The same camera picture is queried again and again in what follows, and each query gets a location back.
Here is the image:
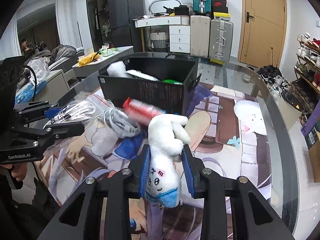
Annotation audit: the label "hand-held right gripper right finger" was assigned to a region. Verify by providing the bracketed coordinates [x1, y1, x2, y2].
[181, 144, 295, 240]

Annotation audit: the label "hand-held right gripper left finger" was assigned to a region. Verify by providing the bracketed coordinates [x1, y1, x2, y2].
[37, 144, 152, 240]

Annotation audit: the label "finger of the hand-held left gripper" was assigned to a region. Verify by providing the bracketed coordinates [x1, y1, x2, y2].
[7, 122, 85, 144]
[14, 100, 65, 121]

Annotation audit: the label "white plush toy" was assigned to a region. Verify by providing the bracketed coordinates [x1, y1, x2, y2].
[144, 114, 191, 209]

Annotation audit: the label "zip bag of white laces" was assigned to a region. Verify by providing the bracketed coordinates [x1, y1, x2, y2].
[44, 95, 113, 130]

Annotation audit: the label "black cardboard box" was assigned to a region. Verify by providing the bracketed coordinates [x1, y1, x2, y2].
[97, 57, 202, 117]

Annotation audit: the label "zip bag of white rope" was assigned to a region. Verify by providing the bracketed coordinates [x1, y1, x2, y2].
[125, 69, 160, 82]

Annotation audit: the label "person's left hand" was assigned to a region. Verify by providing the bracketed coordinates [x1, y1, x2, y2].
[0, 163, 28, 182]

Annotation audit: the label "grey side cabinet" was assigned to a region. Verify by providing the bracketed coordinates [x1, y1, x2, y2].
[31, 69, 72, 103]

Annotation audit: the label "blue pack of masks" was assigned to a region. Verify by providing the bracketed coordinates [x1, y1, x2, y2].
[14, 78, 47, 105]

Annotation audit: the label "clear plastic bag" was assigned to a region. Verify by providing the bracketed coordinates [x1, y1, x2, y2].
[25, 59, 51, 83]

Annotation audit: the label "printed desk mat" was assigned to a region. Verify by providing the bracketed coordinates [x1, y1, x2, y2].
[35, 85, 273, 240]

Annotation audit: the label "sofa with clothes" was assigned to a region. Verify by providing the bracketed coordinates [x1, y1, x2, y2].
[22, 44, 86, 71]

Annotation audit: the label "yellow bag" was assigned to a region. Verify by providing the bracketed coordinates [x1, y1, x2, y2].
[77, 53, 97, 67]

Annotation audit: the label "red and white snack packet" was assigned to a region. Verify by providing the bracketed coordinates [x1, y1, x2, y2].
[122, 97, 167, 126]

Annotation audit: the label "grey coffee table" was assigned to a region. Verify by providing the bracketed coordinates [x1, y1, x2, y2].
[72, 46, 134, 78]

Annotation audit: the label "green and white packets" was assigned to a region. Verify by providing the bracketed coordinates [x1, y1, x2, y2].
[99, 44, 120, 56]

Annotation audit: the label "dark wardrobe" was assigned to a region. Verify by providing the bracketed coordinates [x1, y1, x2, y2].
[86, 0, 120, 53]

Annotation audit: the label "black refrigerator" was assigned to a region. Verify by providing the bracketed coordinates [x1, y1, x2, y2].
[107, 0, 145, 53]

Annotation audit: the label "pile of shoes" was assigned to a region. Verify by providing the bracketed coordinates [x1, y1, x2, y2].
[257, 65, 288, 98]

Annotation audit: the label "wicker basket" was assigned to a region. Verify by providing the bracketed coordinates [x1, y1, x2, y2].
[149, 31, 169, 50]

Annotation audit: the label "trash bin with black bag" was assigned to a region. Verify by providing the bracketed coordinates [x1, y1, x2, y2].
[280, 89, 304, 113]

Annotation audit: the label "brown cardboard box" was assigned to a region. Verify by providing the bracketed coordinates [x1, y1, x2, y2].
[304, 129, 320, 183]

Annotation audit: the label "silver suitcase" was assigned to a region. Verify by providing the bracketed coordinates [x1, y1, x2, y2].
[208, 18, 234, 62]

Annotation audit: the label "cream suitcase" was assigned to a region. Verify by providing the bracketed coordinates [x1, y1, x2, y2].
[189, 15, 212, 57]

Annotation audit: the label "white desk with drawers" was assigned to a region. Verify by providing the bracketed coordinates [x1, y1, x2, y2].
[134, 15, 192, 54]

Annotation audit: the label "oval mirror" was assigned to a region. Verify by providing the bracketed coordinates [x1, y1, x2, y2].
[149, 0, 183, 15]

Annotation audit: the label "wooden shoe rack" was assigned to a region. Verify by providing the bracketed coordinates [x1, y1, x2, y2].
[293, 32, 320, 122]

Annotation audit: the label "black bag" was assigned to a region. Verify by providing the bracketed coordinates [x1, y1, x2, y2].
[173, 5, 191, 16]

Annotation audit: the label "wooden door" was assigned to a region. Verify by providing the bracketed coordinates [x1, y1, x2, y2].
[237, 0, 288, 68]

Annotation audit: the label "stack of shoe boxes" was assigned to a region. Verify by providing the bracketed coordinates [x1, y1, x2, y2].
[211, 0, 231, 22]

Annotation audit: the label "grey cable bundle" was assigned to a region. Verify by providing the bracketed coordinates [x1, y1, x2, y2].
[98, 107, 142, 140]

